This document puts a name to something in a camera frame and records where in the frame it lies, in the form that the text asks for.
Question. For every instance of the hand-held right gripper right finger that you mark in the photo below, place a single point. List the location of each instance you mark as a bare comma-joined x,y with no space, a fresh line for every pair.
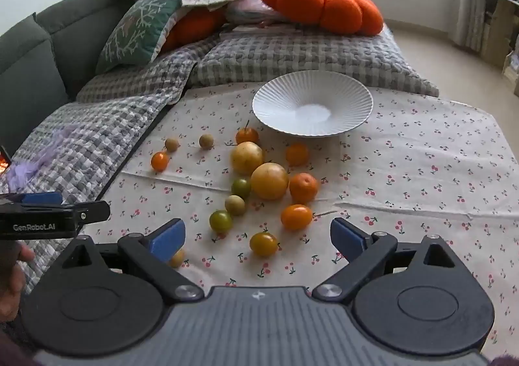
346,237

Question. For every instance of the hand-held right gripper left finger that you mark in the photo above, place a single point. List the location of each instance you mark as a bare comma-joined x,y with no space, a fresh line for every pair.
168,237

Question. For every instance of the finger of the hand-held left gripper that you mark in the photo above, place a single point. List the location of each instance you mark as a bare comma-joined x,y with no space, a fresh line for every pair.
95,212
40,199

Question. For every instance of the orange cherry tomato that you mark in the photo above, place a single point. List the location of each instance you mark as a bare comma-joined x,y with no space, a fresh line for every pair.
296,216
159,161

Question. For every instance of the green yellow cherry tomato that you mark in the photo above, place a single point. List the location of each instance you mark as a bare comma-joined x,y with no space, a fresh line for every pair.
220,221

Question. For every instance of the yellow passion fruit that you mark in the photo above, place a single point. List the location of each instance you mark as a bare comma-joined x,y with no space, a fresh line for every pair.
246,157
269,180

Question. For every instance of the small orange mandarin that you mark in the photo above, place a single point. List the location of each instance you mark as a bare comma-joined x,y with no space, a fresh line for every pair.
297,154

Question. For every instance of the orange tangerine with stem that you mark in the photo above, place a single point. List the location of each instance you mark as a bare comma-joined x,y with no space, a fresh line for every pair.
247,136

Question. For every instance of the white ribbed plate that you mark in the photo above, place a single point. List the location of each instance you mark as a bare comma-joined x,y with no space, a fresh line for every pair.
312,106

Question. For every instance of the person's left hand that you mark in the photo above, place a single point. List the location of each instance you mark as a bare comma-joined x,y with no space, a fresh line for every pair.
10,293

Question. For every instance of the purple fluffy yarn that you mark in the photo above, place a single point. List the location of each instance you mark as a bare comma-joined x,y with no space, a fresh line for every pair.
32,167

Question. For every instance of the grey white checked blanket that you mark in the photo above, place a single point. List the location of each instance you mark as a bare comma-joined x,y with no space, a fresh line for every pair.
81,126

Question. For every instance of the cherry print cloth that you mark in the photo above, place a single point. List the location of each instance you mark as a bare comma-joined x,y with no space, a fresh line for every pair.
405,171

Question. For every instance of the green branch pattern pillow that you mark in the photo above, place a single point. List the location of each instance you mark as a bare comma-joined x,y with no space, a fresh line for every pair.
133,29

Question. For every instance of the dark grey checked quilt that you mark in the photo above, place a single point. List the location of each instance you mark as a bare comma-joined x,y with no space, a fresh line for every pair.
304,53

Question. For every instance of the plain orange cushion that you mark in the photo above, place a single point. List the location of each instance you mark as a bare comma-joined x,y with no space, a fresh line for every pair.
190,27

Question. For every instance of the orange pumpkin cushion green stem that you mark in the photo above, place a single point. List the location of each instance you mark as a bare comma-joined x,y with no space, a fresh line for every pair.
320,5

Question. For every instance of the wooden shelf desk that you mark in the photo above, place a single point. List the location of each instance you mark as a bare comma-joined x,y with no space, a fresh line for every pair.
502,17

